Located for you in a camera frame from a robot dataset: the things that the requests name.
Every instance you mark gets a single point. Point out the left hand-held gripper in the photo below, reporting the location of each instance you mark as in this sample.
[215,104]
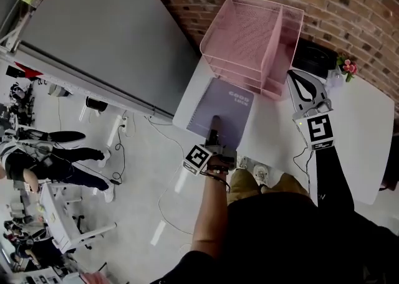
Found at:
[196,158]

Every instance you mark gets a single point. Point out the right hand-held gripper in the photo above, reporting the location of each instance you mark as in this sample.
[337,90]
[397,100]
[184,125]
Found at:
[319,130]

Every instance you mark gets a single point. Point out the purple spiral notebook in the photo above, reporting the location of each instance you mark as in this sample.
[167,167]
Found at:
[230,111]

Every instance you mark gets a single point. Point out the pink mesh desk organizer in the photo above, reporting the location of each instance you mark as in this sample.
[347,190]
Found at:
[246,33]

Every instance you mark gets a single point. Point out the person's left forearm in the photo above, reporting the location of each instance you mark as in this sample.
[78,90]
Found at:
[209,214]

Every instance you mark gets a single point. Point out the person's right forearm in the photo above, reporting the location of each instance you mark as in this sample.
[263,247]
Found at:
[330,177]

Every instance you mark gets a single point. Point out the person's left hand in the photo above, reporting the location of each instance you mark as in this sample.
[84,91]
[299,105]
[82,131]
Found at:
[223,162]

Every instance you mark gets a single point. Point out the black box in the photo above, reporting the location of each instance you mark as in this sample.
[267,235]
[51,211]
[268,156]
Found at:
[311,55]

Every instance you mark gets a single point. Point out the pink flower pot plant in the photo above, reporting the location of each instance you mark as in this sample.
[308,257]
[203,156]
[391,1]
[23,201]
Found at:
[349,66]

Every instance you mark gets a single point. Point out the person's right white shoe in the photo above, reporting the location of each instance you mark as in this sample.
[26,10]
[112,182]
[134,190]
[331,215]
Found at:
[259,173]

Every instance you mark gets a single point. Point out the person's left leg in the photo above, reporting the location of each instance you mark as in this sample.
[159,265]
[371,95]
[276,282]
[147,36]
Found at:
[243,186]

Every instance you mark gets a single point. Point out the person's leg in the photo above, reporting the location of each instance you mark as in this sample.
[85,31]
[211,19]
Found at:
[243,186]
[288,184]

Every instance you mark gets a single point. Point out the white power strip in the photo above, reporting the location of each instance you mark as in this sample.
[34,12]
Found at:
[125,123]

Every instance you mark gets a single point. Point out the person's right leg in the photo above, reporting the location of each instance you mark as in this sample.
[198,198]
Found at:
[288,184]

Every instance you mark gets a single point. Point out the black round bin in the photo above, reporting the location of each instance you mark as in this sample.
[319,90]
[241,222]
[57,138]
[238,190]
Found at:
[96,104]

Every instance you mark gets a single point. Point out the person's black shirt torso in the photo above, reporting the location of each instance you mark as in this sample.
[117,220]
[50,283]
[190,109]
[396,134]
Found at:
[280,239]

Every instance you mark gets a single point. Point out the black oval chair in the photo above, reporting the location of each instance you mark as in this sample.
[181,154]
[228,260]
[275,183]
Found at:
[67,136]

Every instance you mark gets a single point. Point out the grey partition panel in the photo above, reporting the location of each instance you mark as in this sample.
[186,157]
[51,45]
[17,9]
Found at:
[93,36]

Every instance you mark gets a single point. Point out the white side table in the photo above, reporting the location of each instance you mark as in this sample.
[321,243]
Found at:
[59,214]

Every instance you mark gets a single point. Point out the red paper item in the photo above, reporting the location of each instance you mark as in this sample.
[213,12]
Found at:
[28,71]

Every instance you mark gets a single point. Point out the white metal shelf frame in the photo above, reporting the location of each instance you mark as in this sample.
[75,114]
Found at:
[12,38]

